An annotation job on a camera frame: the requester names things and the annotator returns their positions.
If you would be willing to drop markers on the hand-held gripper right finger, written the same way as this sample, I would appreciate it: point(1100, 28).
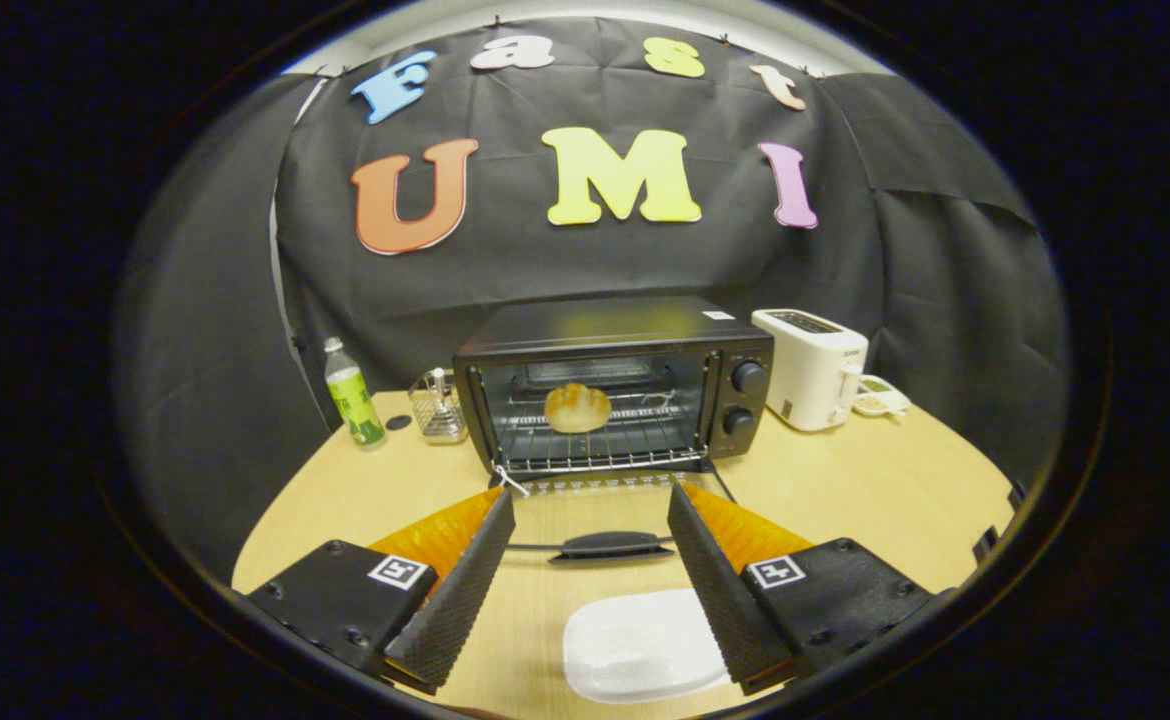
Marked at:
point(715, 590)

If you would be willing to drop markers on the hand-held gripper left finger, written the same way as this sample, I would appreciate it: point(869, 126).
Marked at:
point(460, 590)

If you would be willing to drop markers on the golden bread roll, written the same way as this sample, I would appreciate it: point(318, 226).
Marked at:
point(577, 408)

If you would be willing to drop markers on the black toaster oven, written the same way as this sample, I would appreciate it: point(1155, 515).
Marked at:
point(605, 325)

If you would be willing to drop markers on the white slot toaster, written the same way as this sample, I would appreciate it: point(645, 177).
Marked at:
point(810, 375)

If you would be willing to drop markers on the white rectangular plate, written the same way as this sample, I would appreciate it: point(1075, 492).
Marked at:
point(635, 645)

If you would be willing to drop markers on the small dark round cap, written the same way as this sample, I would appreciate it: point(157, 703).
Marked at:
point(399, 422)

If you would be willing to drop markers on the green label plastic bottle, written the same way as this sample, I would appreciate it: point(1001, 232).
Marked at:
point(353, 400)

